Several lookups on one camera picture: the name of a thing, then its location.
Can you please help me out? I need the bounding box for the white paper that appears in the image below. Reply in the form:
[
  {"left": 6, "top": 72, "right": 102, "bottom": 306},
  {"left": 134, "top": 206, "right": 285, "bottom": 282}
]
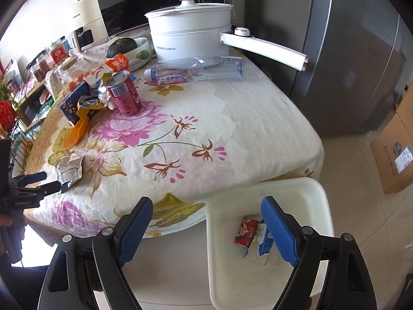
[{"left": 97, "top": 84, "right": 115, "bottom": 109}]

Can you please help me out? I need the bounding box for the white countertop appliance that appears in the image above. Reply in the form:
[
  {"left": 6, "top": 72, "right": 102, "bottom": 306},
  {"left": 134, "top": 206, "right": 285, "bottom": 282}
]
[{"left": 69, "top": 0, "right": 110, "bottom": 50}]

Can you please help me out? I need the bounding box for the dark green pumpkin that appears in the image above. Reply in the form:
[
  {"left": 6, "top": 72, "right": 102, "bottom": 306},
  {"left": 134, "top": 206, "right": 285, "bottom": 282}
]
[{"left": 106, "top": 38, "right": 139, "bottom": 59}]

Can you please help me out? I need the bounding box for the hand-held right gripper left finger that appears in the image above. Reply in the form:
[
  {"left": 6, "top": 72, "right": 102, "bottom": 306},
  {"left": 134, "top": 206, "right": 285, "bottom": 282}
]
[{"left": 38, "top": 196, "right": 154, "bottom": 310}]

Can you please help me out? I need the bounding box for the red label glass jar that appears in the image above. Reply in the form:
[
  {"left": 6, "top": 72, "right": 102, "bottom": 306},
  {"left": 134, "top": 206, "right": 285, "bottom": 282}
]
[{"left": 48, "top": 40, "right": 70, "bottom": 65}]

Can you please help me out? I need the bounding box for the clear plastic bottle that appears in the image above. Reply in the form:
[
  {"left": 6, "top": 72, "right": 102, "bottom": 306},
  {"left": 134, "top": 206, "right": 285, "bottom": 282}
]
[{"left": 144, "top": 56, "right": 245, "bottom": 84}]

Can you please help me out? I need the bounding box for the floral tablecloth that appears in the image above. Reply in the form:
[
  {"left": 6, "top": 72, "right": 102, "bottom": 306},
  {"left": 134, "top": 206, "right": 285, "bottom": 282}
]
[{"left": 24, "top": 27, "right": 325, "bottom": 238}]

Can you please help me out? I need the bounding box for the white electric cooking pot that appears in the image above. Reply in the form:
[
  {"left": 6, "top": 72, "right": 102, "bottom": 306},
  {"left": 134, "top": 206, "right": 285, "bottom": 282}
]
[{"left": 145, "top": 0, "right": 308, "bottom": 72}]

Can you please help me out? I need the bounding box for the grey refrigerator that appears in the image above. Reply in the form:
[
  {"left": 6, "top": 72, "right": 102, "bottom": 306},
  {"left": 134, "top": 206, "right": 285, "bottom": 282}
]
[{"left": 226, "top": 0, "right": 409, "bottom": 136}]

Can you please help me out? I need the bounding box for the white plate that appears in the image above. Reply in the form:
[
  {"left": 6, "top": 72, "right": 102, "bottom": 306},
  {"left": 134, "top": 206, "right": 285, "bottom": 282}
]
[{"left": 129, "top": 56, "right": 152, "bottom": 70}]

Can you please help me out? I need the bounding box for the blue patterned box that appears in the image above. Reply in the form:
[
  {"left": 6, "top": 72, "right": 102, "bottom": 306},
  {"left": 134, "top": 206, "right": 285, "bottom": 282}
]
[{"left": 57, "top": 81, "right": 97, "bottom": 125}]

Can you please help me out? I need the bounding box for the white plastic bin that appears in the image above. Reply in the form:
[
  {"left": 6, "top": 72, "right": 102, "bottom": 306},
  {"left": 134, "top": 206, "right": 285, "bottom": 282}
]
[{"left": 205, "top": 177, "right": 334, "bottom": 310}]

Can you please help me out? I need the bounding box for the black microwave oven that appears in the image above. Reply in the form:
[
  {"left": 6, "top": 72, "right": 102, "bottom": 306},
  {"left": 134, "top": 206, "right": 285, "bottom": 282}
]
[{"left": 96, "top": 0, "right": 226, "bottom": 37}]

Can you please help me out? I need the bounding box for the cardboard box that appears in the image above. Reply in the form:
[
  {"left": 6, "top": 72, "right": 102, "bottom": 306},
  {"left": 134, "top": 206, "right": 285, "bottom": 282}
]
[{"left": 369, "top": 87, "right": 413, "bottom": 195}]

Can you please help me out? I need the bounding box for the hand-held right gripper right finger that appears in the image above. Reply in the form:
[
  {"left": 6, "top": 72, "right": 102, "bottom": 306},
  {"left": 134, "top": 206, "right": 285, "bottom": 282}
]
[{"left": 261, "top": 196, "right": 378, "bottom": 310}]

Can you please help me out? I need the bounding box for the crumpled grey yellow wrapper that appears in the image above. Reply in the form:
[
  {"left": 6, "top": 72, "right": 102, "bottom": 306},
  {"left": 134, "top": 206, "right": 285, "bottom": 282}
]
[{"left": 76, "top": 95, "right": 104, "bottom": 126}]

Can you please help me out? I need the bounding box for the wooden shelf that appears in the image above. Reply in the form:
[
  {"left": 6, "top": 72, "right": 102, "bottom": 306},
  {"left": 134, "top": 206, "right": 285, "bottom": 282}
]
[{"left": 13, "top": 61, "right": 59, "bottom": 126}]

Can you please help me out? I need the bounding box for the glass jar with wooden lid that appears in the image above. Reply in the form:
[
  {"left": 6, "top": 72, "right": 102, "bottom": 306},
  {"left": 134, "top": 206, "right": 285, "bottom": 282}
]
[{"left": 46, "top": 54, "right": 97, "bottom": 97}]

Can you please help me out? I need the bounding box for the blue white torn carton piece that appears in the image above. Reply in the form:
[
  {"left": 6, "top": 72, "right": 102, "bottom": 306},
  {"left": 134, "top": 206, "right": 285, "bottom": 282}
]
[{"left": 243, "top": 221, "right": 275, "bottom": 265}]

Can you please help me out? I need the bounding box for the red drink can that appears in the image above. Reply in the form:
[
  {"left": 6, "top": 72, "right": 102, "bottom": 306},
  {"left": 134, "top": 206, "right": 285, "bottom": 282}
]
[{"left": 106, "top": 70, "right": 142, "bottom": 118}]

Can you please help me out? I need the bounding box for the silver printed snack packet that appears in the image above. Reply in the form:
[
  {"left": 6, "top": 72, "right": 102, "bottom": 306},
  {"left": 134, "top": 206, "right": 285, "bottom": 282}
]
[{"left": 58, "top": 157, "right": 84, "bottom": 188}]

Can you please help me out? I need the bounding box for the orange white blue carton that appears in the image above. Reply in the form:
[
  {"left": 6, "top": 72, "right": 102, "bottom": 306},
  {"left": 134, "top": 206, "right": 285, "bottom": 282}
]
[{"left": 87, "top": 52, "right": 131, "bottom": 88}]

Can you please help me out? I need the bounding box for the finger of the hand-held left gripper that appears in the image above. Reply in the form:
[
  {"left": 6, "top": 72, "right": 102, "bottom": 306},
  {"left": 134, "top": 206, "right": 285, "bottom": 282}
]
[
  {"left": 11, "top": 172, "right": 48, "bottom": 188},
  {"left": 18, "top": 181, "right": 70, "bottom": 199}
]

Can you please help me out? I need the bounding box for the red snack packet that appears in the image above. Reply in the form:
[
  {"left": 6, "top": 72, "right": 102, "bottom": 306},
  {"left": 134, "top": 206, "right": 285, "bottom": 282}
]
[{"left": 234, "top": 216, "right": 260, "bottom": 246}]

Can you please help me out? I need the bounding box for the black wire rack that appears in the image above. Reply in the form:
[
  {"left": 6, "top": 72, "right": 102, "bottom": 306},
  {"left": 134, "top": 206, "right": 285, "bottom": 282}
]
[{"left": 6, "top": 116, "right": 37, "bottom": 181}]

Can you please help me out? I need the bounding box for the person's dark clothing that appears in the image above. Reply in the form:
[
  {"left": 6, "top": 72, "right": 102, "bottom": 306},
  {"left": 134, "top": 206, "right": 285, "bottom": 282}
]
[{"left": 0, "top": 263, "right": 50, "bottom": 310}]

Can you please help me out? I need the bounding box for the orange peel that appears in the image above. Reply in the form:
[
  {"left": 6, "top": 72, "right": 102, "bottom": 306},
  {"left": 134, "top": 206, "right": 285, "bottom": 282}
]
[{"left": 62, "top": 116, "right": 90, "bottom": 151}]

